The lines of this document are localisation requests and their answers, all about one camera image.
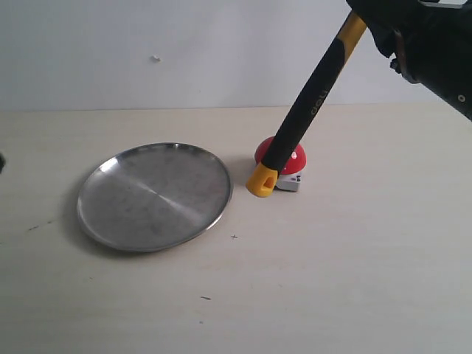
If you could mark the yellow black claw hammer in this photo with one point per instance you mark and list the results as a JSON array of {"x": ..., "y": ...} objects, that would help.
[{"x": 306, "y": 107}]

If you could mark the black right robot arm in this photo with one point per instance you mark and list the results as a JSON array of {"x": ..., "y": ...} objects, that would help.
[{"x": 427, "y": 42}]

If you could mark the red dome push button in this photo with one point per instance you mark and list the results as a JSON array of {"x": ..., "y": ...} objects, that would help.
[{"x": 290, "y": 178}]

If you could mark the round stainless steel plate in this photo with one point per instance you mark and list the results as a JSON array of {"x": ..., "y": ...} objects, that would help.
[{"x": 154, "y": 197}]

